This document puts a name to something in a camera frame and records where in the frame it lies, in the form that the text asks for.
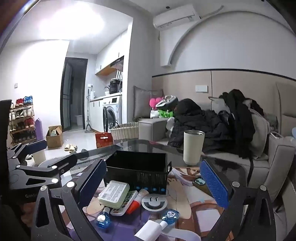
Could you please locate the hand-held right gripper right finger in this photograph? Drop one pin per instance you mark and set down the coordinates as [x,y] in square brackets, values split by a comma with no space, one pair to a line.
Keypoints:
[214,183]

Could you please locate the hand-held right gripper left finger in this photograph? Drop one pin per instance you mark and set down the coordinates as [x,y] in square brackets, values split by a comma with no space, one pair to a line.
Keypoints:
[96,177]

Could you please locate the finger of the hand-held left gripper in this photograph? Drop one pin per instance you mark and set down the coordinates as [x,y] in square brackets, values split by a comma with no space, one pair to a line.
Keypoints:
[55,163]
[34,146]

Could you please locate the white remote control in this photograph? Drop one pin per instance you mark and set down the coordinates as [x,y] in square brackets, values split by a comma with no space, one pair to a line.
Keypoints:
[124,205]

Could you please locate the black storage basket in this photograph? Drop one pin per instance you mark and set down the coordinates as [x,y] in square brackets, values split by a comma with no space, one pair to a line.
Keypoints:
[138,171]

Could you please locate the white tube with orange cap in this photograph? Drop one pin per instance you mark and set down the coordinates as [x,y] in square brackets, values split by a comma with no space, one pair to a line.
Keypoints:
[142,194]

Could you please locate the white cylindrical container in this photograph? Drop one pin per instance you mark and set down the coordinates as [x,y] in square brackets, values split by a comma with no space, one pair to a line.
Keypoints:
[39,158]

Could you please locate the phone in blue case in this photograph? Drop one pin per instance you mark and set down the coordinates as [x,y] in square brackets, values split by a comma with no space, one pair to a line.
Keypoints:
[198,183]

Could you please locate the purple rolled mat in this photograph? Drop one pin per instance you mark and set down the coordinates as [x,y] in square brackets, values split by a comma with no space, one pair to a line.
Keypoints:
[39,129]

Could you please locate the beige slipper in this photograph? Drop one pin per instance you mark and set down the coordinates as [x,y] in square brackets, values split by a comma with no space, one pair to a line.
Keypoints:
[73,149]
[67,147]

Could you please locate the cardboard box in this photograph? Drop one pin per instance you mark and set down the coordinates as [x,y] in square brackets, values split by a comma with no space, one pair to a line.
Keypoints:
[54,139]

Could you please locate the white rectangular case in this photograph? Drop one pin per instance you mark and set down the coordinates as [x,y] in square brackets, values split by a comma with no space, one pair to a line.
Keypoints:
[113,193]

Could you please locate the shoe rack with shoes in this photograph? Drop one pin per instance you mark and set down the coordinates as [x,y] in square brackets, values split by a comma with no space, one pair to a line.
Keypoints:
[22,120]

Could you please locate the red box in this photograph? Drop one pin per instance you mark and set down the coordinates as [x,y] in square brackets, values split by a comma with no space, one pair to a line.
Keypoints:
[104,140]

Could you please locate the printed desk mat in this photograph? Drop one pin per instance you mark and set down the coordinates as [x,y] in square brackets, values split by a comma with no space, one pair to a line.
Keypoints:
[185,208]

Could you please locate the white tumbler cup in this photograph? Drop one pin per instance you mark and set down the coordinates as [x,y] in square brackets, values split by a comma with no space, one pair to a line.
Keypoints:
[193,148]

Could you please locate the small blue bottle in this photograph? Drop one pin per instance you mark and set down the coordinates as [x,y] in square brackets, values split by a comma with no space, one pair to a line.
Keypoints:
[104,220]
[171,214]

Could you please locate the white trash bin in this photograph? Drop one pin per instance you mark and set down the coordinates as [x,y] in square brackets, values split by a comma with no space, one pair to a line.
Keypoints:
[78,120]

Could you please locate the white woven basket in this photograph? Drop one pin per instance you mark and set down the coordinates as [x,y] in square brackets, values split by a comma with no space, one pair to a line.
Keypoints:
[124,132]

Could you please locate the mop on stand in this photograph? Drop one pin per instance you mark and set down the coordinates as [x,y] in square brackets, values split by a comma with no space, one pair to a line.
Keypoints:
[88,111]

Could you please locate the round white power socket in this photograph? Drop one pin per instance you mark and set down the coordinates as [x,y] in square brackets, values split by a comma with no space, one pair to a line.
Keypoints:
[153,201]

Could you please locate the black padded jacket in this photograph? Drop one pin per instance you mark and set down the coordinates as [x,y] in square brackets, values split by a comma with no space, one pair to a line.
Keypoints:
[196,122]

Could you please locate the black door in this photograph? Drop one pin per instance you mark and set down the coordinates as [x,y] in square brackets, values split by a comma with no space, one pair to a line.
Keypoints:
[69,92]

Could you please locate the white base cabinet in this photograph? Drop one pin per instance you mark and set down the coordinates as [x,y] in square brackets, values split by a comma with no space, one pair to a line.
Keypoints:
[96,113]

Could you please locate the white washing machine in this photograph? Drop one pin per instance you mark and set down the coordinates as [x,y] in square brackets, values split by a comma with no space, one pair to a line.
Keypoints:
[113,111]

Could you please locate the grey sofa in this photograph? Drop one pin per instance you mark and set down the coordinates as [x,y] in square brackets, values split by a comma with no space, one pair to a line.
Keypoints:
[275,153]

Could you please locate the grey garment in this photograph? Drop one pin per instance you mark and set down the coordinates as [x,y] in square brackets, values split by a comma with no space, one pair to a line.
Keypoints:
[260,129]

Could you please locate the green and white bag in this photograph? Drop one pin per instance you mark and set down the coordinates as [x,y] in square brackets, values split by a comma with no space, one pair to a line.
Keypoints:
[163,113]

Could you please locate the kettle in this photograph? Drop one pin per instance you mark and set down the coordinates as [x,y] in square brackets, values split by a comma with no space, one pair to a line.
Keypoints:
[106,91]

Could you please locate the grey pillow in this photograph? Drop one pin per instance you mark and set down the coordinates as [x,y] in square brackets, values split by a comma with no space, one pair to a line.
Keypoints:
[143,102]

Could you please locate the black kitchen appliance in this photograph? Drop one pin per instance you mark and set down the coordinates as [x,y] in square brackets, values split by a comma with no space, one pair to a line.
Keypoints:
[114,87]

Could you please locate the black and white bag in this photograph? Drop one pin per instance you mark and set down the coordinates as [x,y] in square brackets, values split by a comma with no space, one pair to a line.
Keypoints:
[167,102]

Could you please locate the pink plush toy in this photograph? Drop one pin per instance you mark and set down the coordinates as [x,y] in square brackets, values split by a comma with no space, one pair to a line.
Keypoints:
[155,103]

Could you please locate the dish rack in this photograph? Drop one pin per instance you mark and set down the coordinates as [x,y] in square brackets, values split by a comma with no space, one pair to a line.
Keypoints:
[118,74]

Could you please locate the white air conditioner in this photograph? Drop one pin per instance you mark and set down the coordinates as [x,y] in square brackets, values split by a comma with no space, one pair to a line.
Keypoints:
[175,16]

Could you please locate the white wall socket plate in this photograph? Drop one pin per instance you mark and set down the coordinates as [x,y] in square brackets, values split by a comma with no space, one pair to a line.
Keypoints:
[201,89]

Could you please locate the white wall cabinets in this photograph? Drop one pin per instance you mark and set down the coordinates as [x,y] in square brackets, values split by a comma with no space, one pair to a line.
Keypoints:
[111,51]

